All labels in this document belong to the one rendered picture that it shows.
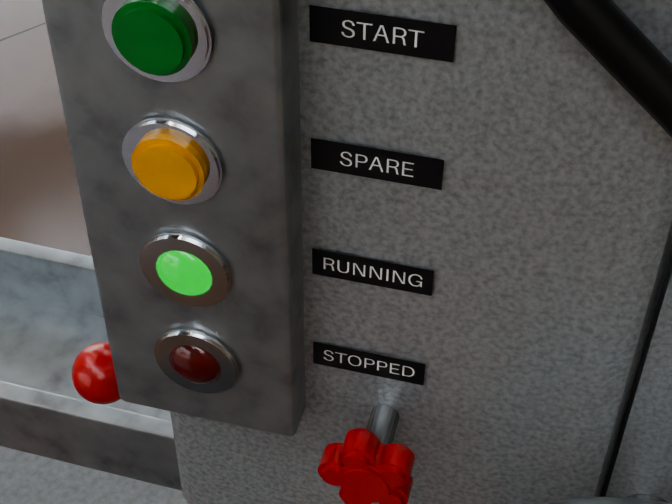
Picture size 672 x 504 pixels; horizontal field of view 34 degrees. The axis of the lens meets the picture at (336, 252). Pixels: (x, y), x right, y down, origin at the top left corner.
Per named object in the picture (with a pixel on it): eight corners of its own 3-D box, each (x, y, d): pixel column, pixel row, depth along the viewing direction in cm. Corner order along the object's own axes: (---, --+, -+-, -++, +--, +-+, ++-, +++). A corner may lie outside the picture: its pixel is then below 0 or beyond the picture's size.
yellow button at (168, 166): (215, 191, 38) (209, 130, 37) (204, 210, 38) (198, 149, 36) (145, 178, 39) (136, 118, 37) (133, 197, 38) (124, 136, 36)
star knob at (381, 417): (425, 441, 48) (431, 383, 45) (404, 524, 45) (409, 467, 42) (342, 424, 48) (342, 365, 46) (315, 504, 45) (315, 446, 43)
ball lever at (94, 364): (226, 393, 58) (222, 352, 55) (205, 441, 55) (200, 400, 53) (91, 364, 59) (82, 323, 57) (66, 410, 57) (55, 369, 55)
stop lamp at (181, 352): (232, 373, 46) (229, 333, 44) (221, 398, 45) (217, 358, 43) (178, 361, 46) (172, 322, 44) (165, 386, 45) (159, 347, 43)
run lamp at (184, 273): (225, 285, 42) (221, 238, 40) (212, 310, 41) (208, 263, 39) (166, 273, 43) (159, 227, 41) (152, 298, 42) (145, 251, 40)
